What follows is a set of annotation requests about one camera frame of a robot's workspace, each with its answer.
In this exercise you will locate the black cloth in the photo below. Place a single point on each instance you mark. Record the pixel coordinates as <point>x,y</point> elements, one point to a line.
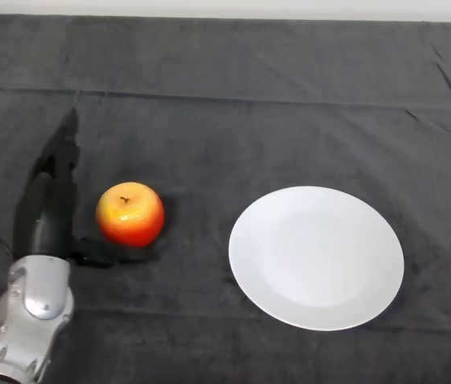
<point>249,120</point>

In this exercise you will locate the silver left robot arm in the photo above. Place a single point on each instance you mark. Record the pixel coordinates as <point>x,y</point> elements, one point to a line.
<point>25,316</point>

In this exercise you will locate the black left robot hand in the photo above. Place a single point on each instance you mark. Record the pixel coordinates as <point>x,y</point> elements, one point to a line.
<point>49,216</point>

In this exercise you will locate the red yellow apple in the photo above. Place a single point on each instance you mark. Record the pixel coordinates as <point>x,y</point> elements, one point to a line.
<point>133,220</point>

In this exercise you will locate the white round plate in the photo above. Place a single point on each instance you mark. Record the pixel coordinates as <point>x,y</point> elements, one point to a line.
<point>316,260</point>

